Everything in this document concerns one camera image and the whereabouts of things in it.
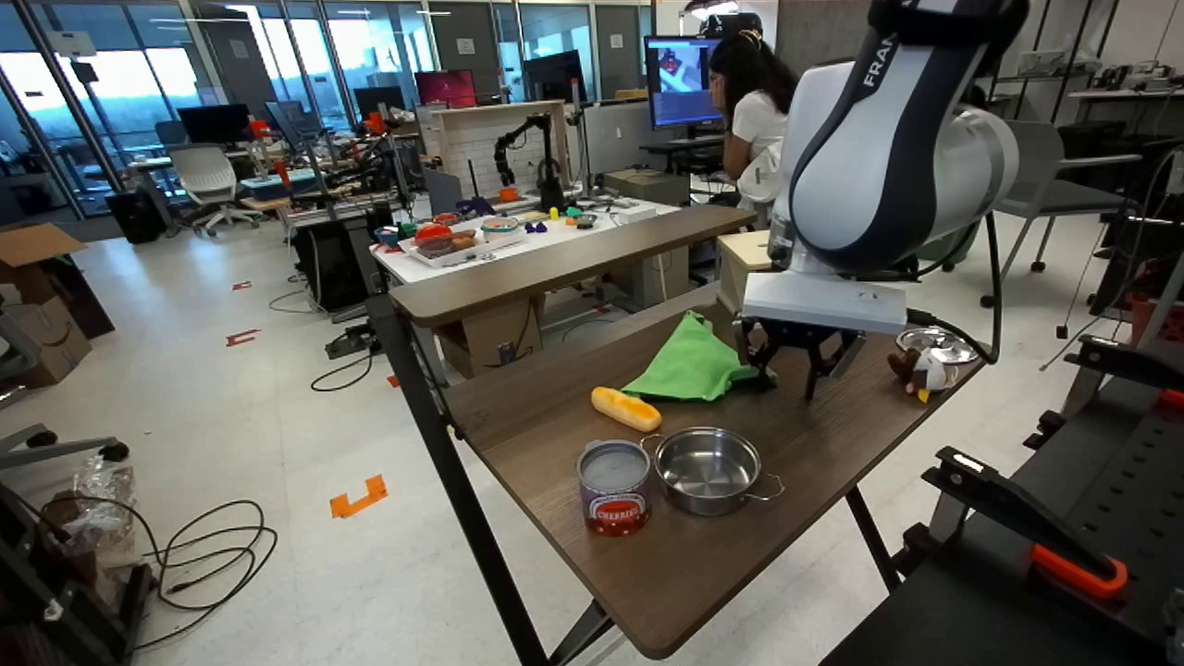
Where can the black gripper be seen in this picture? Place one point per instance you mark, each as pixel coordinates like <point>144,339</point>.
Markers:
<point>817,343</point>

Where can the green towel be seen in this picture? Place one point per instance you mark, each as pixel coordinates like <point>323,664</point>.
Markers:
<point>690,365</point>

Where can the small black robot arm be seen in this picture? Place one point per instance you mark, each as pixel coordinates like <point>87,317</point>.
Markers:
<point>540,161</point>

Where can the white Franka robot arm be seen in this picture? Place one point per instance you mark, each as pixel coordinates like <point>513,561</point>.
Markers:
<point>890,148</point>

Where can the small plush toy animal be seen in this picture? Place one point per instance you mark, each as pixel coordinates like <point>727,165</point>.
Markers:
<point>911,373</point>

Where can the small steel pot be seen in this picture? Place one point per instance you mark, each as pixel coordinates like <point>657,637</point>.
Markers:
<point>704,473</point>

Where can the silver pot lid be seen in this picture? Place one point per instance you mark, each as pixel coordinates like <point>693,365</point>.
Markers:
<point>946,354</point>

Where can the maroon can white lid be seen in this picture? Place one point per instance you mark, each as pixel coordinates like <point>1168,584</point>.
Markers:
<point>614,492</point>

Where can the seated person white shirt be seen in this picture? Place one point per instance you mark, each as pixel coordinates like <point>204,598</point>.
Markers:
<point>759,123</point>

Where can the cluttered background desk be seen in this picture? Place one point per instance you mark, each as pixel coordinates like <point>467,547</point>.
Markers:
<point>555,260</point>

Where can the white table with toys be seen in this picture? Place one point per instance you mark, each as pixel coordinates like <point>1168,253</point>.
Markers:
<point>531,241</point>

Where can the cardboard box with tape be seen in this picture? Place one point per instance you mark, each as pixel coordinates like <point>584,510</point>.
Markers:
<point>492,335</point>

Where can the lit computer monitor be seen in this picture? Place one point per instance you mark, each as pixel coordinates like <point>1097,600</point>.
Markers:
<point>677,79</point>

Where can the grey chair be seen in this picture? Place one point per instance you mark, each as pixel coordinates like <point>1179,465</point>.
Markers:
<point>1039,153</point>

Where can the black perforated workbench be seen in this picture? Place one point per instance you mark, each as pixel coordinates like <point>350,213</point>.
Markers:
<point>1085,531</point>

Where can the red plastic toy tray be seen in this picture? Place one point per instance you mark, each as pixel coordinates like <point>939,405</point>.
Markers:
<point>444,238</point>

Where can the dark computer monitor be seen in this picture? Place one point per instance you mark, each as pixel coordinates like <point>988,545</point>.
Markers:
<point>552,74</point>

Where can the pink screen monitor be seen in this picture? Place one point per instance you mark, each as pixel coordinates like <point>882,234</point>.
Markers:
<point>444,89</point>

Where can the black computer tower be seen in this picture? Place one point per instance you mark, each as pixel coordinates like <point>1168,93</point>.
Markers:
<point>329,265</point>

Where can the white office chair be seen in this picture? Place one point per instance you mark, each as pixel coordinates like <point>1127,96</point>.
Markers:
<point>209,172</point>

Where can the black trash bin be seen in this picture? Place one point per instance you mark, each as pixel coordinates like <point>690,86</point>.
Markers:
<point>135,217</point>

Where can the clear plastic bottle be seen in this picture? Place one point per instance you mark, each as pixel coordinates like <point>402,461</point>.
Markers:
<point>105,479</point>

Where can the low cardboard box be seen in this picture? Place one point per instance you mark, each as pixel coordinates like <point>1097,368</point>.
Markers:
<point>40,346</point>

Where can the large cardboard box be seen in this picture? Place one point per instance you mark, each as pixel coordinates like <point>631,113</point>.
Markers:
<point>37,245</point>

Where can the wooden table with black frame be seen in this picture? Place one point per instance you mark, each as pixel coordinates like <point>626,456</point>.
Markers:
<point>465,492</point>

